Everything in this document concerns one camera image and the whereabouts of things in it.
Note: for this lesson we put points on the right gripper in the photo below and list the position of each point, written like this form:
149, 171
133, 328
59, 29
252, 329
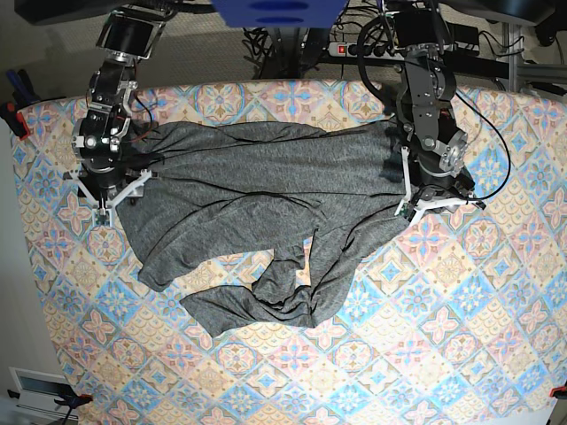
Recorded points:
108, 173

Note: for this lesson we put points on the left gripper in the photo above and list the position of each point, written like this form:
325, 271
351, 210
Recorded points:
434, 175

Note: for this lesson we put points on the grey t-shirt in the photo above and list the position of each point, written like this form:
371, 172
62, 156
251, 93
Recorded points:
320, 201

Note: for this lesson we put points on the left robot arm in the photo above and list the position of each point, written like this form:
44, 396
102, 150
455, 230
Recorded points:
417, 31

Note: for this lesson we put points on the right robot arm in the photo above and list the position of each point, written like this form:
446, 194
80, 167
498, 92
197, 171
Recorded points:
128, 37

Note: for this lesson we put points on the red black clamp left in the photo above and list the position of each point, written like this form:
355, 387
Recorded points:
23, 96

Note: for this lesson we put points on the patterned tablecloth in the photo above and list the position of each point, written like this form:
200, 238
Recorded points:
461, 318

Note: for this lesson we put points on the power strip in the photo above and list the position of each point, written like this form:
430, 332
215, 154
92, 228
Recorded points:
374, 50

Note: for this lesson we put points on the red clamp bottom left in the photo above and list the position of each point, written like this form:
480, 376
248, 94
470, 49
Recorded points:
73, 402

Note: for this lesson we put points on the red clamp bottom right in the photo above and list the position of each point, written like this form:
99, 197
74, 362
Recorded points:
559, 393

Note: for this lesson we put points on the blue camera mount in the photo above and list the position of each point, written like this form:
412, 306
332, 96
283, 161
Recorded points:
279, 13

